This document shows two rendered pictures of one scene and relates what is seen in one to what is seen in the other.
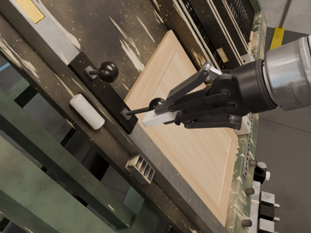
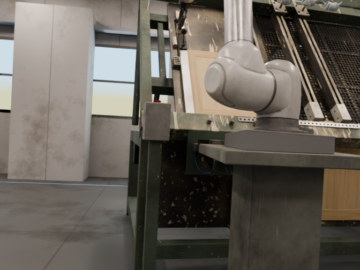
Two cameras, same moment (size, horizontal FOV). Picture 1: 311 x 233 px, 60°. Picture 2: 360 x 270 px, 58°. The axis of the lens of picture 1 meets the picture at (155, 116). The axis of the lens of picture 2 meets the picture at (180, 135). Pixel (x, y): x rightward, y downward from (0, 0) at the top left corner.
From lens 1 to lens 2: 2.13 m
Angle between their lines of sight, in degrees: 69
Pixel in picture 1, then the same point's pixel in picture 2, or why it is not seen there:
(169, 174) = (184, 68)
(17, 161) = (148, 29)
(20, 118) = (161, 40)
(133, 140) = (180, 51)
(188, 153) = not seen: hidden behind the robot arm
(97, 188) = (162, 64)
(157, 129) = (197, 63)
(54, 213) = (144, 38)
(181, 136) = not seen: hidden behind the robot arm
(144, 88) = (204, 53)
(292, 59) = not seen: outside the picture
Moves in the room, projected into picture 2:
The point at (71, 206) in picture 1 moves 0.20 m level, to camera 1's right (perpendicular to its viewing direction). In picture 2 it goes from (148, 40) to (162, 34)
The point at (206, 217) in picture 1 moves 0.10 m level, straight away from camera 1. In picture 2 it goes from (187, 93) to (203, 94)
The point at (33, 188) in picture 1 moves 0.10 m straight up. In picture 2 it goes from (145, 33) to (146, 18)
